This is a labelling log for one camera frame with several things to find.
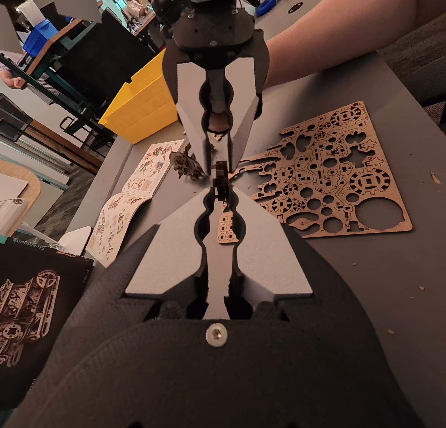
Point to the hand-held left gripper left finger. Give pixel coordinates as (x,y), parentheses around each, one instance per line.
(163,260)

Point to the laser-cut plywood parts sheet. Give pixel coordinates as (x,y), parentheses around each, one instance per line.
(406,227)

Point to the black drawer box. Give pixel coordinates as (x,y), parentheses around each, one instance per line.
(14,118)

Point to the white paper roll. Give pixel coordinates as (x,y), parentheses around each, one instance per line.
(33,13)

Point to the person's right hand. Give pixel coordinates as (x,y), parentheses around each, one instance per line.
(219,121)

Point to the dark wooden gear mechanism model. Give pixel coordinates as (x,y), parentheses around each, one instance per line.
(183,163)

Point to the blue plastic bin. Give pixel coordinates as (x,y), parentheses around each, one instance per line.
(40,39)

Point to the black model kit box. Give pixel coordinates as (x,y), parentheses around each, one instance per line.
(35,260)

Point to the yellow plastic bin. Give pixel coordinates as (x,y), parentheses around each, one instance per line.
(139,111)

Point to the white plastic packaging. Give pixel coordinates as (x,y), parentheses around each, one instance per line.
(75,241)

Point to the illustrated instruction booklet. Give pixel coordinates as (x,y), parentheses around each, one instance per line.
(115,219)

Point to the dark office chair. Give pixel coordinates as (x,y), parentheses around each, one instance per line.
(428,79)

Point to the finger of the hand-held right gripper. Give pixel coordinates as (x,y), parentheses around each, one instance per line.
(188,93)
(245,93)

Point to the instruction poster board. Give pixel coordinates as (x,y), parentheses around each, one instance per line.
(31,187)

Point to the person's right forearm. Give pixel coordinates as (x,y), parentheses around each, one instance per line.
(331,34)

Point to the small dark wooden gear part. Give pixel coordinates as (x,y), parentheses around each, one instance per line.
(221,191)

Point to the wood-edged background desk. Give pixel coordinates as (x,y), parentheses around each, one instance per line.
(45,48)

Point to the black metal frame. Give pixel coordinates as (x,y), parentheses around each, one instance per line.
(62,100)

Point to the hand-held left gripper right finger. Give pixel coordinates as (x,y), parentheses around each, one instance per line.
(275,260)

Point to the black fabric panel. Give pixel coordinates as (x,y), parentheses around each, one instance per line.
(104,58)

